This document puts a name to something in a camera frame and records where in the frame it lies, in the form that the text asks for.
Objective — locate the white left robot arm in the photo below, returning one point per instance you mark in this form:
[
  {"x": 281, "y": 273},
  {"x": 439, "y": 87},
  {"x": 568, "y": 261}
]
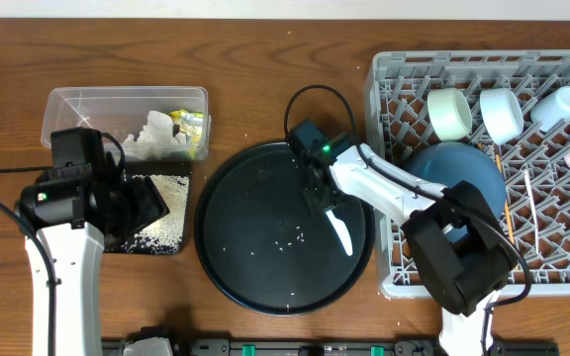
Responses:
[{"x": 70, "y": 220}]

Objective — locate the yellow green snack wrapper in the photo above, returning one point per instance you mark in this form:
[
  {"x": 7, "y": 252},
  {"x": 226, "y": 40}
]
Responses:
[{"x": 188, "y": 129}]

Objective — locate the light blue bowl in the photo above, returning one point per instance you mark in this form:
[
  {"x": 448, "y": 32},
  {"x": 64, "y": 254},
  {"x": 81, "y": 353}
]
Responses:
[{"x": 501, "y": 114}]

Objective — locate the black rail with green clips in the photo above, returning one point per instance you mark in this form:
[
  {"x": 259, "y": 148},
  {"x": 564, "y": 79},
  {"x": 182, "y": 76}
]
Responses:
[{"x": 224, "y": 347}]

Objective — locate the black square waste bin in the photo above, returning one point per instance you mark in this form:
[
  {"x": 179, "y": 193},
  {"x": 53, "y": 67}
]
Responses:
[{"x": 155, "y": 168}]

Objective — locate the white plastic spoon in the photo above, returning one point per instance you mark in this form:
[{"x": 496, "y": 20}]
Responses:
[{"x": 341, "y": 231}]

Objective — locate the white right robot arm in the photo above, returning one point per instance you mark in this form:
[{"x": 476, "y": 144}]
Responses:
[{"x": 462, "y": 258}]

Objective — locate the grey dishwasher rack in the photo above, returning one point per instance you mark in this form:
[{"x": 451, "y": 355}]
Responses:
[{"x": 398, "y": 127}]

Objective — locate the white tissue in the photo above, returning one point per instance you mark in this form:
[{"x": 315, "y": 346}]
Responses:
[{"x": 156, "y": 140}]

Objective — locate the light green bowl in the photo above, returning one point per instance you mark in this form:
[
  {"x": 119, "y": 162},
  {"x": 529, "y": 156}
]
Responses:
[{"x": 449, "y": 114}]

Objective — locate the light blue cup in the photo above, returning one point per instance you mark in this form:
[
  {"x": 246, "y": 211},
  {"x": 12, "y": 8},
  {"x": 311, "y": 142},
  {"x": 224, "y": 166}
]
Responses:
[{"x": 552, "y": 109}]

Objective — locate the dark blue plate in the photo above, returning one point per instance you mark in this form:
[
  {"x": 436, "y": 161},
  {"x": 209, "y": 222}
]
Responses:
[{"x": 449, "y": 163}]

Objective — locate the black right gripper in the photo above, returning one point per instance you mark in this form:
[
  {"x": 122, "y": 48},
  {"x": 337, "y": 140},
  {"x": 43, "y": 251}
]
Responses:
[{"x": 310, "y": 195}]

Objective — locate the round black tray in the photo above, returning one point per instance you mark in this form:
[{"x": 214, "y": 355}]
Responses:
[{"x": 261, "y": 246}]

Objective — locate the white rice heap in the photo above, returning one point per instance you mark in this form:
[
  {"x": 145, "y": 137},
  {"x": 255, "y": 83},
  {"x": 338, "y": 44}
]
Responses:
[{"x": 166, "y": 235}]

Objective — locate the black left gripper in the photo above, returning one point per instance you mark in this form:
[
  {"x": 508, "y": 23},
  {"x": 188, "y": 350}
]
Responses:
[{"x": 154, "y": 209}]

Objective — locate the clear plastic waste bin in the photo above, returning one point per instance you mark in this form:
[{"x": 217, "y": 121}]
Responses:
[{"x": 122, "y": 110}]

